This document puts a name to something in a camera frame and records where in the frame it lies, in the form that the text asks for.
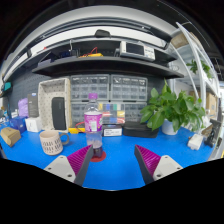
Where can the small white box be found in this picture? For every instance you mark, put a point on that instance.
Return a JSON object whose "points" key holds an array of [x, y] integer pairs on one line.
{"points": [[33, 124]]}

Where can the white shelving rack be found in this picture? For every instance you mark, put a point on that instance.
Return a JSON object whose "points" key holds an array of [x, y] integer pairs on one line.
{"points": [[200, 76]]}

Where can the grey drawer organiser left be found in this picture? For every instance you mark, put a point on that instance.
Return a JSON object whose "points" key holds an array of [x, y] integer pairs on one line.
{"points": [[83, 85]]}

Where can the black box with label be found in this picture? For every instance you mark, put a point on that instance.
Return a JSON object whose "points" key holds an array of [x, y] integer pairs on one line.
{"points": [[112, 130]]}

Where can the grey drawer organiser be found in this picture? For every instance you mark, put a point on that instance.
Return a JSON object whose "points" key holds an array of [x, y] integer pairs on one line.
{"points": [[128, 88], [83, 85]]}

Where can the red round marker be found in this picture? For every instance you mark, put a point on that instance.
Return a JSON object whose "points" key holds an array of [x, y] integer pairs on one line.
{"points": [[99, 159]]}

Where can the black wall shelf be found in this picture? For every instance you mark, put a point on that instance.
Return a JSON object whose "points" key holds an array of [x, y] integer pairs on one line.
{"points": [[105, 65]]}

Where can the beige patterned mug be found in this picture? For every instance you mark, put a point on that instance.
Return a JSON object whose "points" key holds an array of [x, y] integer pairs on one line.
{"points": [[52, 141]]}

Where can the oscilloscope on shelf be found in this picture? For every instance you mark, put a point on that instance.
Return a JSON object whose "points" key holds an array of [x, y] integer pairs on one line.
{"points": [[139, 51]]}

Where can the brown cardboard box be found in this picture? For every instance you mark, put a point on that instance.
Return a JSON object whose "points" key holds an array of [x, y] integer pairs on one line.
{"points": [[10, 136]]}

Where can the green potted plant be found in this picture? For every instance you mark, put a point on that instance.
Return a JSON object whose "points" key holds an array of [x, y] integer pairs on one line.
{"points": [[179, 110]]}

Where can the purple bag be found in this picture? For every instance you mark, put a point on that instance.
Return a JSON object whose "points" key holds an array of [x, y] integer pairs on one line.
{"points": [[23, 107]]}

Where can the black rectangular speaker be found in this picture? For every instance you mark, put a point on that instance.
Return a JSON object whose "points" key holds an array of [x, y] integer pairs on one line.
{"points": [[58, 113]]}

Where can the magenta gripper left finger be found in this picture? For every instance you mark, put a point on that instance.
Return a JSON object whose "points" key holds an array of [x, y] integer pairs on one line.
{"points": [[73, 167]]}

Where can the grey drawer organiser right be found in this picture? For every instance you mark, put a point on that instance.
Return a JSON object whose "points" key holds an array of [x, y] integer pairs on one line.
{"points": [[128, 88]]}

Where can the white power adapter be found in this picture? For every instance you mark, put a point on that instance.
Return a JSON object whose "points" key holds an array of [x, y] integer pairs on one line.
{"points": [[195, 142]]}

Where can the yellow multimeter with leads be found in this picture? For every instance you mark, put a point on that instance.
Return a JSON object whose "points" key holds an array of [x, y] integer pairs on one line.
{"points": [[78, 128]]}

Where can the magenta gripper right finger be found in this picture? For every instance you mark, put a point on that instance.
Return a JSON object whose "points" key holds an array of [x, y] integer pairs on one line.
{"points": [[154, 167]]}

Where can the dark grey box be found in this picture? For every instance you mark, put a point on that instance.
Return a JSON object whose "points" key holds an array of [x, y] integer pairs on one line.
{"points": [[33, 105]]}

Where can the blue box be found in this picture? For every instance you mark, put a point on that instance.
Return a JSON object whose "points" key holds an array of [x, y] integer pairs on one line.
{"points": [[18, 123]]}

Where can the clear bottle with purple cap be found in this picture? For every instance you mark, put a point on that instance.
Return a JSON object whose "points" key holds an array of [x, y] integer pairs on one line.
{"points": [[93, 124]]}

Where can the white perforated tray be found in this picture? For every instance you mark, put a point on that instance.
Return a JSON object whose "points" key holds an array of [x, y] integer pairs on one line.
{"points": [[47, 91]]}

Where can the drawer organiser with coloured parts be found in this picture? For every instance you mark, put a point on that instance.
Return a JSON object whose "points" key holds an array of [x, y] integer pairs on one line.
{"points": [[112, 113]]}

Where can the yellow tool on shelf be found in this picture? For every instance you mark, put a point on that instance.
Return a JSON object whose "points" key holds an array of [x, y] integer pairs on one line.
{"points": [[93, 53]]}

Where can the black flat case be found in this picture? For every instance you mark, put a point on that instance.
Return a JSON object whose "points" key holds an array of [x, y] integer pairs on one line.
{"points": [[135, 129]]}

